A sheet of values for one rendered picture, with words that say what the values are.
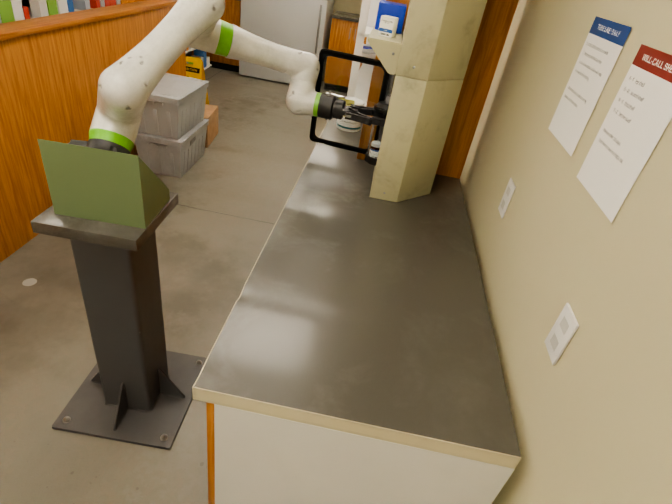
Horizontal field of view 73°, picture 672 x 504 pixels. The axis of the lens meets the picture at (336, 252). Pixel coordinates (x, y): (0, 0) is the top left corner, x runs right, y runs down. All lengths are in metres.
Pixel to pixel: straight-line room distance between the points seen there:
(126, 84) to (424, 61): 0.93
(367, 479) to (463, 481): 0.22
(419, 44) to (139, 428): 1.80
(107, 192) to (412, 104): 1.03
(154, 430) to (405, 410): 1.30
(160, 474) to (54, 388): 0.65
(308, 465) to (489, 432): 0.42
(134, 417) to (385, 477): 1.28
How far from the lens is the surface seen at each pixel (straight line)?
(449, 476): 1.14
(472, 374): 1.18
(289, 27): 6.73
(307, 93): 1.86
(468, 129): 2.12
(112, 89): 1.43
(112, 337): 1.89
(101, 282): 1.72
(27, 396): 2.38
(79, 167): 1.50
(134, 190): 1.46
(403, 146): 1.73
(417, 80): 1.67
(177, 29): 1.55
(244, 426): 1.09
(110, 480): 2.05
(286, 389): 1.03
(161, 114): 3.76
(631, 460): 0.84
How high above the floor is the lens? 1.75
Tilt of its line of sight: 34 degrees down
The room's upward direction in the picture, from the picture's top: 10 degrees clockwise
